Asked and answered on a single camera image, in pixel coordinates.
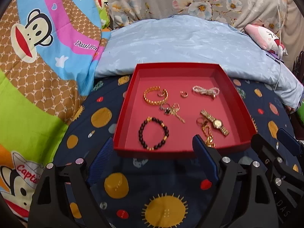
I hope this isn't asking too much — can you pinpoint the colourful monkey cartoon blanket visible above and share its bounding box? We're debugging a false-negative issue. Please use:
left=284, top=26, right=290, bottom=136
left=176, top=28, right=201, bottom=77
left=1, top=0, right=110, bottom=226

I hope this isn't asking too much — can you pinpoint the red jewelry tray box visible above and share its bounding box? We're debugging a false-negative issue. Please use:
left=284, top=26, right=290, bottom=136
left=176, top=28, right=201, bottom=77
left=114, top=63, right=256, bottom=159

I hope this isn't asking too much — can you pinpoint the gold chain bracelet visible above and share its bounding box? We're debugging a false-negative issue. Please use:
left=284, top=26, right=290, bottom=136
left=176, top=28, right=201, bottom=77
left=143, top=86, right=169, bottom=107

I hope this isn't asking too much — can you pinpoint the pink cartoon plush pillow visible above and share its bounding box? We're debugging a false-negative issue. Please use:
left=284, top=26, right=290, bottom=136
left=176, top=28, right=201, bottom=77
left=244, top=24, right=288, bottom=56

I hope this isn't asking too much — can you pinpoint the white pearl bracelet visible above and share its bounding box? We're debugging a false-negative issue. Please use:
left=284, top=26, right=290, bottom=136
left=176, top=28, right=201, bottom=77
left=192, top=85, right=221, bottom=99

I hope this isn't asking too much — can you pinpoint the white charging cable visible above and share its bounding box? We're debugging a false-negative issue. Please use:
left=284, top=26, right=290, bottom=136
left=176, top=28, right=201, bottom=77
left=270, top=0, right=287, bottom=92

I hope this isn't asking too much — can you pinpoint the gold wrist watch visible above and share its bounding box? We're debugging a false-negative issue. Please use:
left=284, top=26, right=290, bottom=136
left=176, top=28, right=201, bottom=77
left=200, top=110, right=229, bottom=136

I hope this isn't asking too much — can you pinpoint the light blue pillow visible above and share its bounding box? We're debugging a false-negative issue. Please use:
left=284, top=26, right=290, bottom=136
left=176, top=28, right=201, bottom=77
left=95, top=15, right=303, bottom=109

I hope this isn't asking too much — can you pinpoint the navy planet pattern bedsheet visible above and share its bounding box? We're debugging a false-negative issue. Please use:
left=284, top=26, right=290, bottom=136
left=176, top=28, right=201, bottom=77
left=54, top=76, right=303, bottom=227

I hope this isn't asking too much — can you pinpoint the small gold chain pendant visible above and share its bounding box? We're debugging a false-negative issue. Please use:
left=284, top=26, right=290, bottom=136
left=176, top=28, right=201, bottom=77
left=165, top=103, right=185, bottom=124

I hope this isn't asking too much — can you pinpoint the black bead bracelet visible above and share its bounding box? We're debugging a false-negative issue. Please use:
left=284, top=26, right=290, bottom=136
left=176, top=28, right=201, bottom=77
left=138, top=116, right=170, bottom=151

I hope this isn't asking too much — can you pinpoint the grey floral bedsheet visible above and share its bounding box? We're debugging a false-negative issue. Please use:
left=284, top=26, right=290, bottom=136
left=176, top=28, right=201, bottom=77
left=107, top=0, right=303, bottom=67

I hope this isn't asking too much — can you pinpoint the gold hoop earring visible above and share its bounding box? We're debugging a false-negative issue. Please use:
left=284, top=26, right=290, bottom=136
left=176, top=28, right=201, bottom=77
left=180, top=91, right=188, bottom=98

